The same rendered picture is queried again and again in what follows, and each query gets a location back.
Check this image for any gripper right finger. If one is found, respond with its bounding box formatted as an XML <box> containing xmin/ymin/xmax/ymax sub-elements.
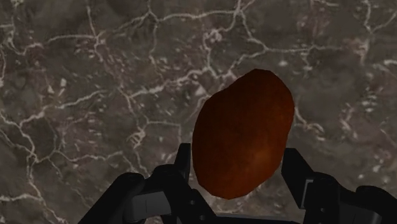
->
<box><xmin>281</xmin><ymin>148</ymin><xmax>397</xmax><ymax>224</ymax></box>

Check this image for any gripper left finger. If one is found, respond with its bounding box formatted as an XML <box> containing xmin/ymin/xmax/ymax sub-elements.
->
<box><xmin>77</xmin><ymin>143</ymin><xmax>218</xmax><ymax>224</ymax></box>

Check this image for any reddish brown potato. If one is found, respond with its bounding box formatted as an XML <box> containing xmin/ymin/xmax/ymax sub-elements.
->
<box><xmin>192</xmin><ymin>68</ymin><xmax>295</xmax><ymax>200</ymax></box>

